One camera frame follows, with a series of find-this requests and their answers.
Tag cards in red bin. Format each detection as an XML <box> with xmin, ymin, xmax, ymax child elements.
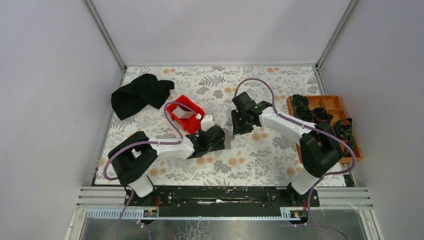
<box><xmin>173</xmin><ymin>106</ymin><xmax>193</xmax><ymax>119</ymax></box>

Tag grey card holder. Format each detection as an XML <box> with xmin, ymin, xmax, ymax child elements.
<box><xmin>222</xmin><ymin>128</ymin><xmax>235</xmax><ymax>150</ymax></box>

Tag unrolled dark tie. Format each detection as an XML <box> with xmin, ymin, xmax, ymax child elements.
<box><xmin>332</xmin><ymin>117</ymin><xmax>356</xmax><ymax>151</ymax></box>

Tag black cloth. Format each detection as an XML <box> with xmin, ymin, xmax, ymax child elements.
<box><xmin>110</xmin><ymin>73</ymin><xmax>175</xmax><ymax>121</ymax></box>

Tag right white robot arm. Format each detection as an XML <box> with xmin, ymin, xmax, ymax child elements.
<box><xmin>231</xmin><ymin>92</ymin><xmax>343</xmax><ymax>206</ymax></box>

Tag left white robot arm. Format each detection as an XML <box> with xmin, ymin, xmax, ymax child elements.
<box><xmin>108</xmin><ymin>125</ymin><xmax>231</xmax><ymax>206</ymax></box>

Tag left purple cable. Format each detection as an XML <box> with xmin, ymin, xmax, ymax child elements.
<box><xmin>103</xmin><ymin>101</ymin><xmax>203</xmax><ymax>240</ymax></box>

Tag floral table mat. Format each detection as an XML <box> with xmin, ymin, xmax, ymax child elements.
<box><xmin>93</xmin><ymin>66</ymin><xmax>320</xmax><ymax>186</ymax></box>

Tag rolled dark tie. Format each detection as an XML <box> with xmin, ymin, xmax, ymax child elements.
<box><xmin>312</xmin><ymin>107</ymin><xmax>334</xmax><ymax>124</ymax></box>
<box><xmin>291</xmin><ymin>94</ymin><xmax>310</xmax><ymax>110</ymax></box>
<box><xmin>294</xmin><ymin>105</ymin><xmax>314</xmax><ymax>123</ymax></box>

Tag wooden compartment tray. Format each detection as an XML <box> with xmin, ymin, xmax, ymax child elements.
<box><xmin>286</xmin><ymin>94</ymin><xmax>363</xmax><ymax>162</ymax></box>

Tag red plastic bin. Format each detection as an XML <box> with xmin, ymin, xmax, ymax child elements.
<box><xmin>165</xmin><ymin>95</ymin><xmax>205</xmax><ymax>134</ymax></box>

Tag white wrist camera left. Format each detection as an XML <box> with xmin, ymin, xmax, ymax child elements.
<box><xmin>200</xmin><ymin>114</ymin><xmax>215</xmax><ymax>132</ymax></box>

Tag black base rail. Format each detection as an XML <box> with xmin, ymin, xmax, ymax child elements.
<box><xmin>124</xmin><ymin>185</ymin><xmax>320</xmax><ymax>219</ymax></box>

